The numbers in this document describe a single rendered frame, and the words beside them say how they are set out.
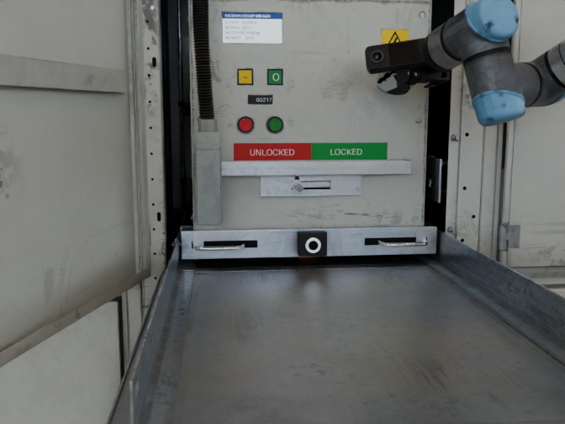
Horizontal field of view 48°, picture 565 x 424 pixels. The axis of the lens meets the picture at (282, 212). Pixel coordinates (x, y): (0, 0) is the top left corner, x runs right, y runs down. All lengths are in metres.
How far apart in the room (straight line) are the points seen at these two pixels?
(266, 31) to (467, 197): 0.53
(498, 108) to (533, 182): 0.39
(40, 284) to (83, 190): 0.19
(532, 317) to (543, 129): 0.49
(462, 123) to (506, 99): 0.31
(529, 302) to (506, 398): 0.28
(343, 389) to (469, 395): 0.14
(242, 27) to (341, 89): 0.23
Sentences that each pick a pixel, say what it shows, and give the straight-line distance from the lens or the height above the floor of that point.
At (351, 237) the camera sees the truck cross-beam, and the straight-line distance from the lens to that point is 1.34.
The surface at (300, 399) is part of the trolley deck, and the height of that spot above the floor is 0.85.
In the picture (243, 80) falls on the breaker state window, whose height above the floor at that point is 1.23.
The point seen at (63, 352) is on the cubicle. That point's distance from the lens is 1.36.
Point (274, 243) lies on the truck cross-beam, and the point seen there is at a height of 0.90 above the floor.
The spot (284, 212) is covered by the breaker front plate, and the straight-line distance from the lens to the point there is 1.33.
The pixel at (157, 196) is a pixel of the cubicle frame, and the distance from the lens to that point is 1.28.
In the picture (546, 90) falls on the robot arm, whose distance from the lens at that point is 1.15.
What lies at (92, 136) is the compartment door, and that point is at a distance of 1.14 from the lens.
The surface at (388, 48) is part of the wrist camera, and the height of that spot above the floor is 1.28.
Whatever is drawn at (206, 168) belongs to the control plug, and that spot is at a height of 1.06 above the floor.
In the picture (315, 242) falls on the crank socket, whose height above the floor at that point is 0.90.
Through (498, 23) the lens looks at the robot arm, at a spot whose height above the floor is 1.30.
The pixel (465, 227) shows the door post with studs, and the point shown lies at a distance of 1.38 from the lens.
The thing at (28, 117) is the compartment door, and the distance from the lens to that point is 0.99.
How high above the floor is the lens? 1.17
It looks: 9 degrees down
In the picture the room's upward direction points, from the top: straight up
